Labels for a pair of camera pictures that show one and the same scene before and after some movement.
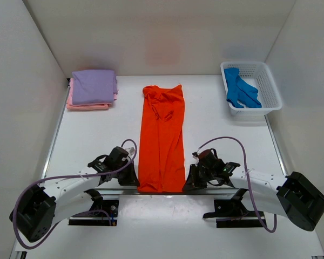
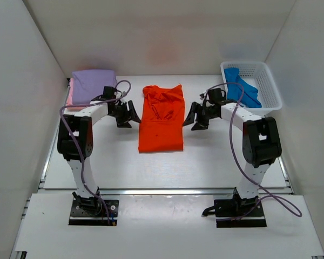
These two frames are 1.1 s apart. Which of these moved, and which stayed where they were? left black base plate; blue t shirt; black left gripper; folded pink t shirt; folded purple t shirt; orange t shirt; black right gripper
Moved: black left gripper; orange t shirt; black right gripper
Stayed: blue t shirt; folded purple t shirt; left black base plate; folded pink t shirt
